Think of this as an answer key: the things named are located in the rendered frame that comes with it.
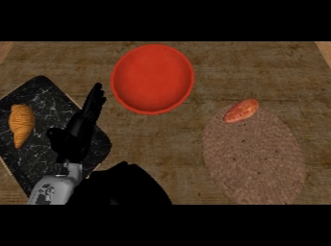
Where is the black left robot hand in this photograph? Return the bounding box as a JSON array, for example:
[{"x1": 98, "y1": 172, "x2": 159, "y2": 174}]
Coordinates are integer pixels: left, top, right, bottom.
[{"x1": 45, "y1": 82, "x2": 107, "y2": 165}]

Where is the black marble cutting board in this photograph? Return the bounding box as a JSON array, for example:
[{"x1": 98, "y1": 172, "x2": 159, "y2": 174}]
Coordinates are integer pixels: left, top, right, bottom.
[{"x1": 0, "y1": 75, "x2": 113, "y2": 197}]

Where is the red bowl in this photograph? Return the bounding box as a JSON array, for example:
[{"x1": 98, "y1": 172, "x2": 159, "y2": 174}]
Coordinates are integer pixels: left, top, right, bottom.
[{"x1": 109, "y1": 43, "x2": 196, "y2": 116}]

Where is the orange-red cupcake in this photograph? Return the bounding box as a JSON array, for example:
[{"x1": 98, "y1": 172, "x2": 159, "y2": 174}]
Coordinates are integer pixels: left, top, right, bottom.
[{"x1": 223, "y1": 98, "x2": 261, "y2": 125}]

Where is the orange croissant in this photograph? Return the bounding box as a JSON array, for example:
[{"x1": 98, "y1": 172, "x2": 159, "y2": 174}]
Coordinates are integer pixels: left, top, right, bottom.
[{"x1": 7, "y1": 103, "x2": 36, "y2": 150}]

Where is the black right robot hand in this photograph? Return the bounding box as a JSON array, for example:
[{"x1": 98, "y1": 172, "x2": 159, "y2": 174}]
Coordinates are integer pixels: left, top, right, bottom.
[{"x1": 66, "y1": 160, "x2": 172, "y2": 206}]

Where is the brown woven placemat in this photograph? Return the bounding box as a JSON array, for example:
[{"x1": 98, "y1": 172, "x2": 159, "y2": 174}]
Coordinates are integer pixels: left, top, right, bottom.
[{"x1": 202, "y1": 105, "x2": 308, "y2": 206}]

